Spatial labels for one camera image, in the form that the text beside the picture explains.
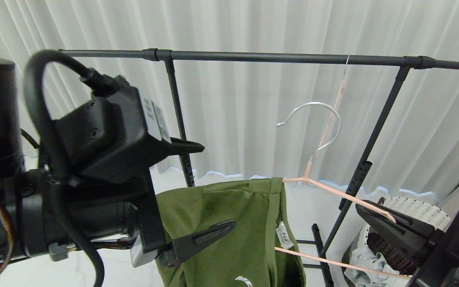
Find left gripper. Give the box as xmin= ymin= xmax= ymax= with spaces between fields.
xmin=0 ymin=169 xmax=237 ymax=268

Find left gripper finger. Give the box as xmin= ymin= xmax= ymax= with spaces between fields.
xmin=169 ymin=137 xmax=205 ymax=157

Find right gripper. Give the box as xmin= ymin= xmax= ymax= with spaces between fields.
xmin=408 ymin=206 xmax=459 ymax=287

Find green long-sleeved shirt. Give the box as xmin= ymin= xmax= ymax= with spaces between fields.
xmin=156 ymin=177 xmax=306 ymax=287

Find pale grey shorts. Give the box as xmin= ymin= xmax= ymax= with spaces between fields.
xmin=343 ymin=244 xmax=410 ymax=287

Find pink clothes hanger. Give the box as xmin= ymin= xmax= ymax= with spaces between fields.
xmin=315 ymin=55 xmax=351 ymax=164
xmin=274 ymin=102 xmax=411 ymax=279

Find white laundry basket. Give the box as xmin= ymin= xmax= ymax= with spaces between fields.
xmin=341 ymin=197 xmax=451 ymax=287

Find black clothes rack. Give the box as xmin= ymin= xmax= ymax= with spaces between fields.
xmin=58 ymin=48 xmax=459 ymax=287

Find white curtain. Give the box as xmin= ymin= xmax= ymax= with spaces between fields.
xmin=0 ymin=0 xmax=459 ymax=202

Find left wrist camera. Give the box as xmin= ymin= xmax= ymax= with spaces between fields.
xmin=50 ymin=74 xmax=174 ymax=188

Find black cable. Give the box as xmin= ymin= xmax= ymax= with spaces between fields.
xmin=23 ymin=49 xmax=131 ymax=287

